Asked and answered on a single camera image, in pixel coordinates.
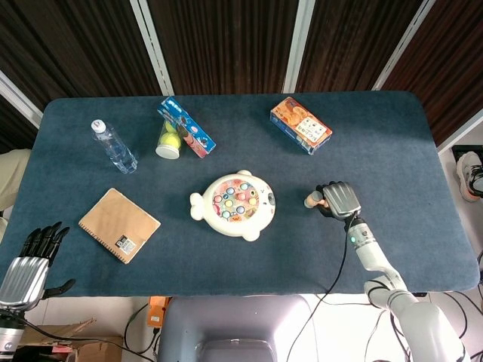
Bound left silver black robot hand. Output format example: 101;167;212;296
0;221;76;312

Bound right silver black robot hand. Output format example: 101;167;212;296
315;181;362;223

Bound cream fishing game toy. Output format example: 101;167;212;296
189;169;276;242

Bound brown cardboard box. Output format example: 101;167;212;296
18;318;125;362

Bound orange cracker box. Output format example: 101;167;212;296
269;96;334;156

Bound beige trousers of person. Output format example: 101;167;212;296
0;149;32;212

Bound brown spiral notebook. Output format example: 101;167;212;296
78;187;162;265

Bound blue table cloth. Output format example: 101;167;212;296
0;90;481;297

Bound white orange sneaker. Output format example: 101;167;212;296
455;151;483;203

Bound orange device under table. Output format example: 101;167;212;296
146;296;170;328

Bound clear plastic water bottle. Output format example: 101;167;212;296
90;118;139;175

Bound blue cookie box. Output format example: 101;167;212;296
157;96;217;159

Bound grey robot torso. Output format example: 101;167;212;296
157;295;321;362

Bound clear tennis ball can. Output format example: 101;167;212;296
155;119;186;160

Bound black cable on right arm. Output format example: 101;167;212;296
285;213;359;362

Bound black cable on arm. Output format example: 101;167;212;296
23;320;155;362
285;213;359;362

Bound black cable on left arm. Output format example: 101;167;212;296
23;320;155;362

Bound white frame post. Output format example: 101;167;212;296
282;0;317;94
130;0;175;96
371;0;438;92
0;69;44;130
437;108;483;155

